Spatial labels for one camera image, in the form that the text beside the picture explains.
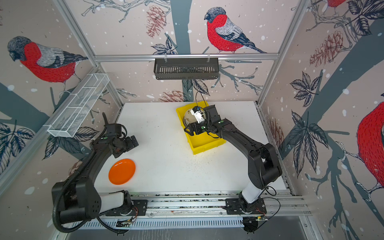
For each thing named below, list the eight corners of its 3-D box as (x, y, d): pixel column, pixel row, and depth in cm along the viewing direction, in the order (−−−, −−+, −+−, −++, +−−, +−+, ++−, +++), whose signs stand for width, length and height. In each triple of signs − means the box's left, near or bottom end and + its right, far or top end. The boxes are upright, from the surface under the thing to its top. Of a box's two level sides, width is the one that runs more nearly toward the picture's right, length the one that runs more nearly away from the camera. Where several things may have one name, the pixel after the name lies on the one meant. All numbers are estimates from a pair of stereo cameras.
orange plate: (106, 184, 83) (104, 183, 81) (115, 160, 92) (113, 158, 90) (132, 184, 83) (130, 183, 81) (138, 160, 92) (137, 158, 90)
